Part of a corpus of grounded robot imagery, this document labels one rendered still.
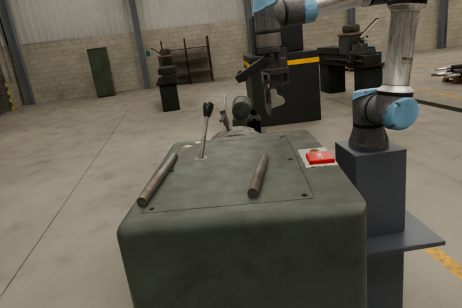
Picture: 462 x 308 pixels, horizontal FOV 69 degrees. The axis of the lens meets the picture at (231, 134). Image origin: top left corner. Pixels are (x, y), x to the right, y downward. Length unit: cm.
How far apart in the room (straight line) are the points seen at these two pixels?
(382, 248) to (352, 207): 80
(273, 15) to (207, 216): 62
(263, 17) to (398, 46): 47
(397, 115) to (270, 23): 52
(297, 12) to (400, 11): 36
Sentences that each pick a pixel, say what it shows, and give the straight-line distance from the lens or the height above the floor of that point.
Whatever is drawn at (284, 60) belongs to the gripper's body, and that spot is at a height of 149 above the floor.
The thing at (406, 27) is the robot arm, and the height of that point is 154.
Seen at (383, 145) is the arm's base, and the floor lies 112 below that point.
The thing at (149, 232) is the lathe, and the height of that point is 124.
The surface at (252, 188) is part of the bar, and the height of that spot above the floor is 128.
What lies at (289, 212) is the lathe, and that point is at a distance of 64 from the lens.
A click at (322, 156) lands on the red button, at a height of 127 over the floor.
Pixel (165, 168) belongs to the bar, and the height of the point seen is 127.
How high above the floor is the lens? 157
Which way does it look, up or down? 16 degrees down
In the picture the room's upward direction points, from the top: 7 degrees counter-clockwise
